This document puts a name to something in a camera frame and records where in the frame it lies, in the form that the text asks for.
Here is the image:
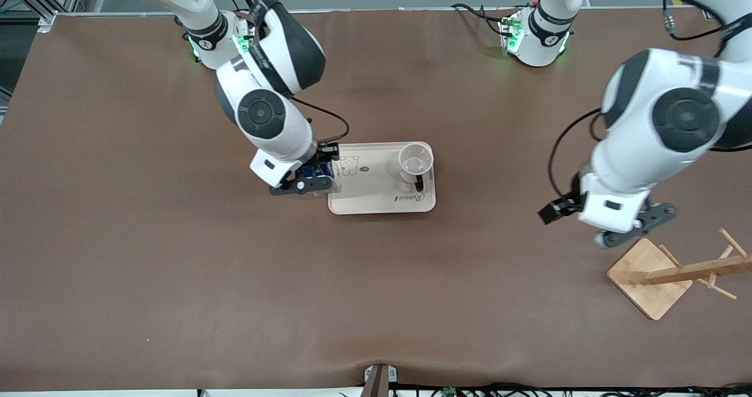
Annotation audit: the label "blue milk carton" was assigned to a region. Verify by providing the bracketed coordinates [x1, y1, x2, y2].
[305, 156, 337, 197]

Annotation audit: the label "white mug with black handle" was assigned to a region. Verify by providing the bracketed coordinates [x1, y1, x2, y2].
[398, 142, 435, 193]

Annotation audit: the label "cream tray with Rabbit print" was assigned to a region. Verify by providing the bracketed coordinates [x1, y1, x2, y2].
[328, 142, 437, 216]

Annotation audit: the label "wooden mug rack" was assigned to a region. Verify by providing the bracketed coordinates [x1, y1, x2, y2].
[606, 228, 752, 321]

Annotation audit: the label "silver aluminium extrusion profile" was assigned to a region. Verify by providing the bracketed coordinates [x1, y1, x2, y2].
[361, 363, 400, 397]

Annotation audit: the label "black cable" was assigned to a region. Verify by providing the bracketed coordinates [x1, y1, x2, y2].
[547, 108, 606, 203]
[451, 2, 507, 37]
[291, 95, 351, 146]
[643, 0, 730, 58]

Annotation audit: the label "grey metal frame struts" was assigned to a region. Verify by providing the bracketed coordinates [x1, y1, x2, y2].
[0, 0, 90, 33]

